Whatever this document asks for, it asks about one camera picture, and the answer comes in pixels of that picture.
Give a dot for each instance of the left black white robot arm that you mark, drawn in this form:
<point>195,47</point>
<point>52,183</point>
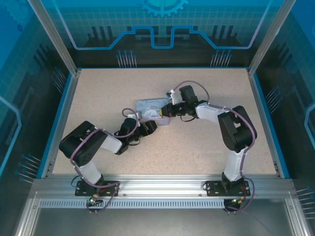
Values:
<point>112,144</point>

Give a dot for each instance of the aluminium table side rail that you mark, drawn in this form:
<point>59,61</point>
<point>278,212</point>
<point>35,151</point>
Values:
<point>63,123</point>
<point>263,123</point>

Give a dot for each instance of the aluminium mounting rail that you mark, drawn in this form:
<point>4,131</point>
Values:
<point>160,184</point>

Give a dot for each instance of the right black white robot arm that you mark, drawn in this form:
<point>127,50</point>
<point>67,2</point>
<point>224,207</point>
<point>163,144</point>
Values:
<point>236,132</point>

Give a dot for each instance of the aluminium frame post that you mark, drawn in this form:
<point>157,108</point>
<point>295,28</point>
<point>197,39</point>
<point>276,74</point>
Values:
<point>59,41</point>
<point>267,41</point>

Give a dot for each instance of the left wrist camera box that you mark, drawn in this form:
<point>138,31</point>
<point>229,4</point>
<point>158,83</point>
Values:
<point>139,115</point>

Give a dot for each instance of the small green LED circuit board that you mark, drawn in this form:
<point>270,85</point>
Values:
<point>237,200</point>
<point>93,200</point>

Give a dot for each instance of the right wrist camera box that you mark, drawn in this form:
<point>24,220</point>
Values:
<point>175,98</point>

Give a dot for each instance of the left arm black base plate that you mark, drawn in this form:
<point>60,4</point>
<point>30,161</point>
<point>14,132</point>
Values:
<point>83,189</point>

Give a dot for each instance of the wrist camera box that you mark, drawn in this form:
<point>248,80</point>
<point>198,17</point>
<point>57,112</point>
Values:
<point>175,98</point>
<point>139,115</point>

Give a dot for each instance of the light blue cartoon tin box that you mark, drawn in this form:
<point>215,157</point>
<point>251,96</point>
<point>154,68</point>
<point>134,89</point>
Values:
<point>150,107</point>

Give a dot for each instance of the blue table edge strip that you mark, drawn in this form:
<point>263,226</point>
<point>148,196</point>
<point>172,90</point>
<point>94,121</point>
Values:
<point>57,123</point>
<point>269,123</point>

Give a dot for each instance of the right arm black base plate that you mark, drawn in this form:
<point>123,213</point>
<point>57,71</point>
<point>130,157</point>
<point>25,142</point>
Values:
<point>214,188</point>

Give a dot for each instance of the grey metal lower shelf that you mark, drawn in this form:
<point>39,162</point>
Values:
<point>160,223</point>

